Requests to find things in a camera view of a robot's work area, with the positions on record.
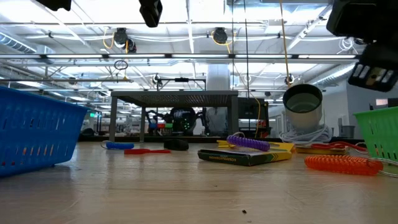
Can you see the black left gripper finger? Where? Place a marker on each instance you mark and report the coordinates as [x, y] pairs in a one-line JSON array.
[[56, 3], [150, 12]]

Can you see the black binder clip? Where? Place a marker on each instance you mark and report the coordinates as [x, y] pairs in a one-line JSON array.
[[176, 145]]

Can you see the green yellow crayon box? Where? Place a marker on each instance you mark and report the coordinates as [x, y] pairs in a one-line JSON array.
[[242, 158]]

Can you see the bright monitor screen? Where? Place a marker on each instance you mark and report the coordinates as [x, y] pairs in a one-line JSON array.
[[381, 102]]

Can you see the grey perforated metal shelf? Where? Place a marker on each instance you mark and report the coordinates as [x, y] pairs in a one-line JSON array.
[[186, 99]]

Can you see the long overhead light bar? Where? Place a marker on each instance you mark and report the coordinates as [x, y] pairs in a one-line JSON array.
[[264, 56]]

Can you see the grey waste bin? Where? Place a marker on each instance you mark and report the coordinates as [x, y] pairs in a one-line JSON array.
[[347, 131]]

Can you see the small blue bin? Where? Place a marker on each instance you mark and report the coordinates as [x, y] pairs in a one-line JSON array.
[[152, 126]]

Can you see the person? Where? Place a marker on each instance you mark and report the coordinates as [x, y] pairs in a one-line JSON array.
[[184, 121], [217, 123]]

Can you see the small red bin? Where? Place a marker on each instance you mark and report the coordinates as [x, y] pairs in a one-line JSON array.
[[160, 126]]

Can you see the green plastic basket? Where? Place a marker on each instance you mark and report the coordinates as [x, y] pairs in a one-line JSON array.
[[382, 133]]

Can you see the small green bin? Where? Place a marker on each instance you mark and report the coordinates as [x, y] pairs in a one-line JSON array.
[[168, 126]]

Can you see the blue plastic basket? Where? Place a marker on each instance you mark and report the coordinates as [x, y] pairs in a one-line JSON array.
[[37, 130]]

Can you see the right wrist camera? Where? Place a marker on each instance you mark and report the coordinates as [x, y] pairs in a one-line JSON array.
[[373, 76]]

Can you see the silver ventilation duct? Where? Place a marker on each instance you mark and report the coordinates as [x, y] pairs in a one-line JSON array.
[[335, 76]]

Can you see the black camera rig frame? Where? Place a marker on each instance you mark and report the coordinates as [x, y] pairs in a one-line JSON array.
[[182, 80]]

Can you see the black aluminium table frame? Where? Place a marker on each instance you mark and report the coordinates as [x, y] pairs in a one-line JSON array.
[[202, 140]]

